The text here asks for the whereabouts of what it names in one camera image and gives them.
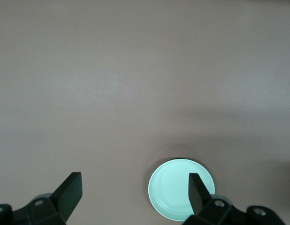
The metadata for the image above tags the mint green round plate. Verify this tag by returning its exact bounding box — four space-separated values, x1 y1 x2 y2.
148 158 216 222

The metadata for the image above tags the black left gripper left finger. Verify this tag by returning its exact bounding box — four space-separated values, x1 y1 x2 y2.
12 172 84 225

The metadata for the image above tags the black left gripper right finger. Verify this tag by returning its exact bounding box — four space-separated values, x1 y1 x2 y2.
184 173 248 225

